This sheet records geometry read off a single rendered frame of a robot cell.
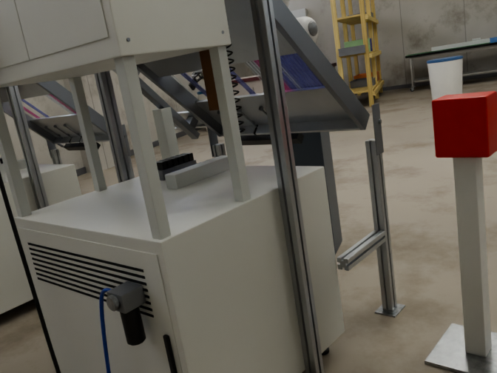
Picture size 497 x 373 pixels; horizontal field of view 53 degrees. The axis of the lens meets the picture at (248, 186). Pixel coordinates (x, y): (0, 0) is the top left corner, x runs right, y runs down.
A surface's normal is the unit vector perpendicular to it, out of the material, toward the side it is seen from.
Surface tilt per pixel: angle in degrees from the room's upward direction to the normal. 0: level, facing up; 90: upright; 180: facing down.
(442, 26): 90
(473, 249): 90
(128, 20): 90
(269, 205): 90
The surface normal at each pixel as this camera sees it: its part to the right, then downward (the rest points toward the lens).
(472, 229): -0.64, 0.28
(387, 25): -0.36, 0.27
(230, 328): 0.75, 0.04
